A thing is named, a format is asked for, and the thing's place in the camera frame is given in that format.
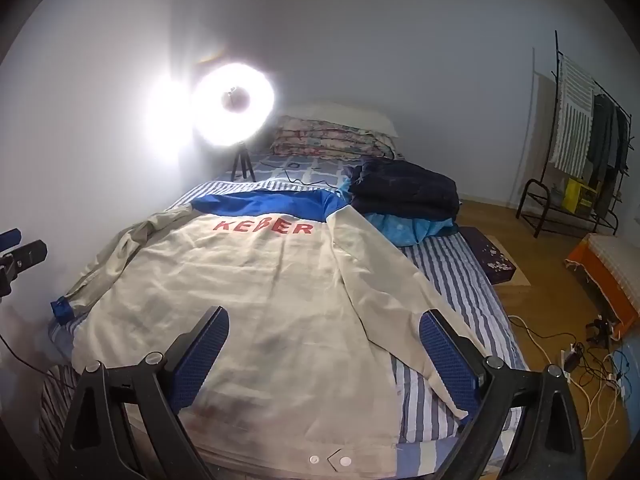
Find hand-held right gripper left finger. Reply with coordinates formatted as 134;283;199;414
59;305;231;480

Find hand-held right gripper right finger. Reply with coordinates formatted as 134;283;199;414
419;309;587;480

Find beige and blue jacket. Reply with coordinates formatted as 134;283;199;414
50;191;488;471

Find dark hanging clothes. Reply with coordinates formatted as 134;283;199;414
586;92;632;186

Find black clothes rack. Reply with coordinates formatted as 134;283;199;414
516;30;632;238

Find white power strip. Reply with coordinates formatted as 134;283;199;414
560;347;583;376

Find light blue cloth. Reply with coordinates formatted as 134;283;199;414
340;180;458;247

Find dark striped bed sheet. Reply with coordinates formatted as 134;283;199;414
39;364;81;466

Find small black device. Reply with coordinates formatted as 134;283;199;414
585;314;617;348

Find folded navy garment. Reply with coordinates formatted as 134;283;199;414
347;158;461;221

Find orange covered bench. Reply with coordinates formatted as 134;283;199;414
565;232;640;336

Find blue object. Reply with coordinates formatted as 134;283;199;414
617;332;640;421

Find black tripod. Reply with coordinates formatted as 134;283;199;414
230;142;257;182

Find yellow box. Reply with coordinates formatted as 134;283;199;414
562;177;598;217

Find blue checked bedsheet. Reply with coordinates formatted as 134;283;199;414
247;152;371;186

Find floral quilt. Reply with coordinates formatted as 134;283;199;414
270;115;398;161

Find white leaning board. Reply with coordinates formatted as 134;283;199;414
515;47;557;206

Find striped hanging towel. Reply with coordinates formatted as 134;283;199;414
547;52;597;173

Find white cables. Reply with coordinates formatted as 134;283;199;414
510;315;631;441

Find thin black cable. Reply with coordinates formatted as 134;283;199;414
282;169;328;187

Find ring light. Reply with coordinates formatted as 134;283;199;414
192;61;277;150

